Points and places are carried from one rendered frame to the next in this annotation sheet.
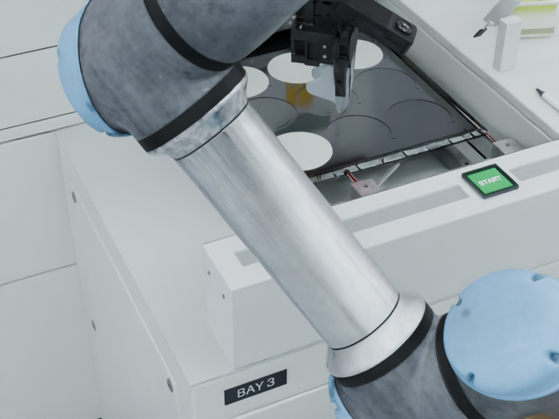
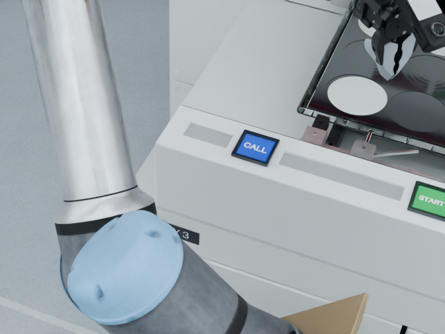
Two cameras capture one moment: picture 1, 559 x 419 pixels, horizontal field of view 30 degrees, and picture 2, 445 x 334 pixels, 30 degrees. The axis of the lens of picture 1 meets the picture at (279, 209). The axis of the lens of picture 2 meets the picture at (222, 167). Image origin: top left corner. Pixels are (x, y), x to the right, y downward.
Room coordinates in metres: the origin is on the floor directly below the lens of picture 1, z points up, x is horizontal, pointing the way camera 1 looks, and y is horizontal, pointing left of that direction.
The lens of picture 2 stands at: (0.36, -0.62, 1.81)
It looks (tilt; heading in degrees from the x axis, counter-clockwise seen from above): 46 degrees down; 44
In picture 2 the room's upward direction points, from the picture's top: 3 degrees clockwise
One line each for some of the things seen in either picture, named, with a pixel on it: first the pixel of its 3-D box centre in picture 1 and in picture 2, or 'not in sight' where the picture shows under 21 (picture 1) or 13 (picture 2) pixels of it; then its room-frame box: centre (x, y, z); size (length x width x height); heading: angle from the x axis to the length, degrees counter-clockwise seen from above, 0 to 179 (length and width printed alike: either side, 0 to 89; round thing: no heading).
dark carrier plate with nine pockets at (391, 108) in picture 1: (326, 100); (430, 74); (1.43, -0.08, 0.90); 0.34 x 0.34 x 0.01; 25
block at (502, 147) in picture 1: (516, 160); not in sight; (1.26, -0.35, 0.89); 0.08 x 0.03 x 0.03; 25
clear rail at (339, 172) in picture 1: (381, 160); (407, 140); (1.26, -0.15, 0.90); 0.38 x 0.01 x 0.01; 115
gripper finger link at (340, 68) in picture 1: (341, 66); (386, 38); (1.24, -0.08, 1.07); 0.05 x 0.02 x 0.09; 166
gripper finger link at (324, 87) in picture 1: (327, 89); (377, 53); (1.25, -0.07, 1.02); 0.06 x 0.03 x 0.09; 76
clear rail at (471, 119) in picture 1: (423, 76); not in sight; (1.50, -0.24, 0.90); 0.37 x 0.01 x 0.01; 25
